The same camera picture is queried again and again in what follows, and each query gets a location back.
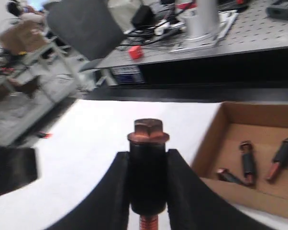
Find copper flange bolt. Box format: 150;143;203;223
239;140;256;187
265;138;288;181
216;168;231;181
127;118;170;230

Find black cylindrical sleeve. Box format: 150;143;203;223
129;140;169;216
223;173;246;186
241;151;256;176
272;140;288;167

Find silver-white machine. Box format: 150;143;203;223
169;0;239;54

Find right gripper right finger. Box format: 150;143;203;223
167;149;264;230

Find open cardboard box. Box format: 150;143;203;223
191;101;288;221

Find small red cube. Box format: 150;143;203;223
128;45;144;60

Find dark grey tool case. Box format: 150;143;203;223
266;0;288;21

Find metal bench with holes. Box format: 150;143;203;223
96;0;288;70

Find dark grey office chair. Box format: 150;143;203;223
45;0;128;72

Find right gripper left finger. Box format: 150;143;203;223
45;151;131;230

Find brown cardboard box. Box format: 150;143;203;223
0;20;48;56

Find grey metal frame rack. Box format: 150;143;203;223
0;35;87;147

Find black power adapter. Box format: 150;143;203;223
131;5;157;30

